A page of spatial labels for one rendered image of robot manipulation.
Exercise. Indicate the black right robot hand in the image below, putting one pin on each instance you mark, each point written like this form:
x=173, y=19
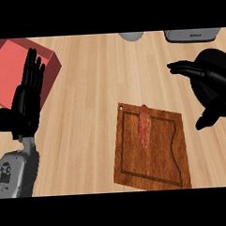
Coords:
x=210, y=78

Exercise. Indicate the red box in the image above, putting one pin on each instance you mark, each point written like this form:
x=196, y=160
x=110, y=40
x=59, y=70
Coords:
x=9, y=70

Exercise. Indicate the grey round object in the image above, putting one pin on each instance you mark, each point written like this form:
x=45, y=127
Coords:
x=131, y=36

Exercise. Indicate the brown wooden cutting board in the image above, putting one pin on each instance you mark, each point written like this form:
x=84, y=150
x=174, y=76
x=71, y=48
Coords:
x=151, y=159

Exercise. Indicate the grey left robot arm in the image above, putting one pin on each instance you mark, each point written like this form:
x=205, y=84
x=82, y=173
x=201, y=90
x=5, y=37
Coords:
x=14, y=173

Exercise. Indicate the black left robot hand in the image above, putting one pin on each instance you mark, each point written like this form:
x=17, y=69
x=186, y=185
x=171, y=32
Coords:
x=25, y=103

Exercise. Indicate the grey appliance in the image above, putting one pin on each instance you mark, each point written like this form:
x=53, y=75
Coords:
x=192, y=35

